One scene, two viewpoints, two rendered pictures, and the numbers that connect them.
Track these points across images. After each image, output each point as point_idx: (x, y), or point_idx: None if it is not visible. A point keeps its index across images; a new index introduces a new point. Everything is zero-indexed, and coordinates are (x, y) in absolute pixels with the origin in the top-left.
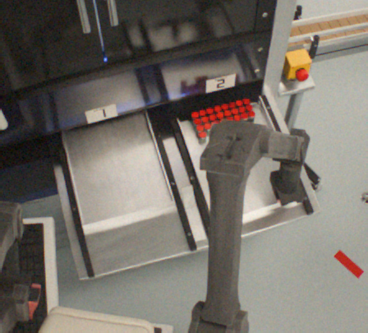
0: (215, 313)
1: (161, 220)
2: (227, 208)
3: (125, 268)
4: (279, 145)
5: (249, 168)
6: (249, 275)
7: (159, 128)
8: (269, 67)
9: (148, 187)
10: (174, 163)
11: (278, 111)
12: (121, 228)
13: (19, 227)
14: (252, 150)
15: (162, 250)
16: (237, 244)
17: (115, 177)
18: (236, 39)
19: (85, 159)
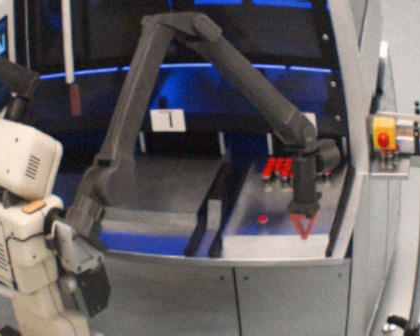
0: (106, 147)
1: (175, 232)
2: (143, 46)
3: (113, 250)
4: (249, 74)
5: (169, 23)
6: None
7: (233, 173)
8: (349, 117)
9: (183, 207)
10: (226, 198)
11: (361, 184)
12: (133, 227)
13: (30, 86)
14: (178, 15)
15: (157, 249)
16: (144, 83)
17: (158, 194)
18: (304, 59)
19: (139, 177)
